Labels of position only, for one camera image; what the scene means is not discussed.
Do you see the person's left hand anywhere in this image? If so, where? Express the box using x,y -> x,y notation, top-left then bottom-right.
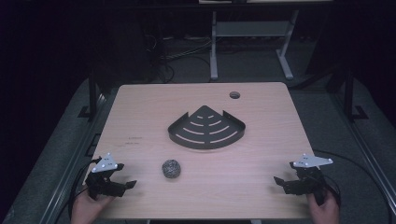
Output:
70,189 -> 116,224

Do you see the black metal stand post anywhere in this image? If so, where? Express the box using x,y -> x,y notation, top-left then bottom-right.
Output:
88,66 -> 98,120

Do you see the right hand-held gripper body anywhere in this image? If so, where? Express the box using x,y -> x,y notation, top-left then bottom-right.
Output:
289,153 -> 329,206

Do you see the person's right hand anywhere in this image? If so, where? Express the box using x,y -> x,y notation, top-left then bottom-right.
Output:
305,189 -> 341,224

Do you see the black metal corner shelf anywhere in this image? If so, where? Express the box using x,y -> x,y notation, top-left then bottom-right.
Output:
167,105 -> 247,150

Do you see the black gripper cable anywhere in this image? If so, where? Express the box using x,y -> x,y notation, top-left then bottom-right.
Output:
67,157 -> 104,220
312,148 -> 394,224

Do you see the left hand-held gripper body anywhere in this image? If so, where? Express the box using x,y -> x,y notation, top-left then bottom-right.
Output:
84,152 -> 127,201

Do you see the bundle of floor cables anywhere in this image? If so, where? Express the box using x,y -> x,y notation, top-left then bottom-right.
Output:
146,33 -> 216,84

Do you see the grey metal desk frame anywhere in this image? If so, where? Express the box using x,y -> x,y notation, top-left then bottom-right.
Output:
209,8 -> 301,81

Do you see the steel wool scrubber ball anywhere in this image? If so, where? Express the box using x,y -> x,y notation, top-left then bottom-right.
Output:
161,159 -> 182,179

